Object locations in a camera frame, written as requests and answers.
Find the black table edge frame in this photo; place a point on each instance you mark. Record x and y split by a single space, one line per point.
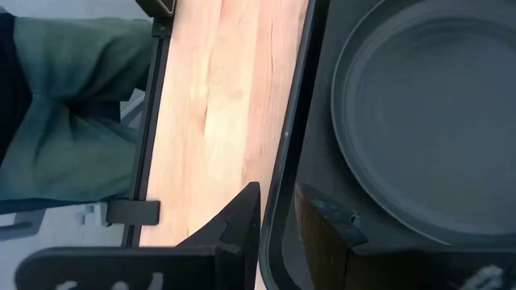
147 121

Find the dark grey plate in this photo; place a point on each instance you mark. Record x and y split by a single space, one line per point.
435 129

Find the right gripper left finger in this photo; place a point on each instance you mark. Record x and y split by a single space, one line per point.
225 262

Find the black plastic tray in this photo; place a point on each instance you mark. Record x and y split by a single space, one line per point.
314 100

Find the black frame bracket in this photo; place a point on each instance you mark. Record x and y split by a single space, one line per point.
133 212
155 7

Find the person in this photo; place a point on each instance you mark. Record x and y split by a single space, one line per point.
72 121

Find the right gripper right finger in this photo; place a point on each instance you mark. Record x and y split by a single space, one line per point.
326 241

